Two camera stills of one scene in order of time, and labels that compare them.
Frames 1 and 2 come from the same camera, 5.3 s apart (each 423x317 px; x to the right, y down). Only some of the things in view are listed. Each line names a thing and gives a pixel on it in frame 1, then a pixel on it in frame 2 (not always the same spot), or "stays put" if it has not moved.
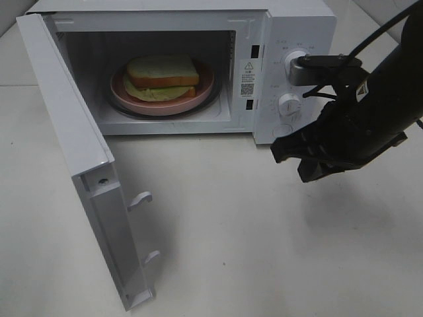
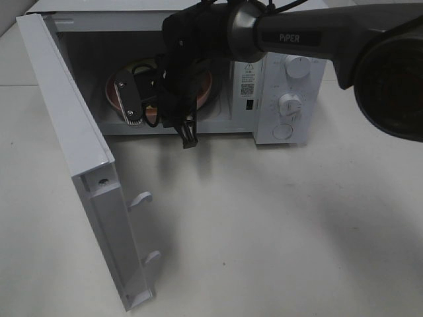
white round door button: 281,129 stays put
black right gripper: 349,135 → 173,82
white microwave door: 90,163 stays put
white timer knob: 289,105 stays put
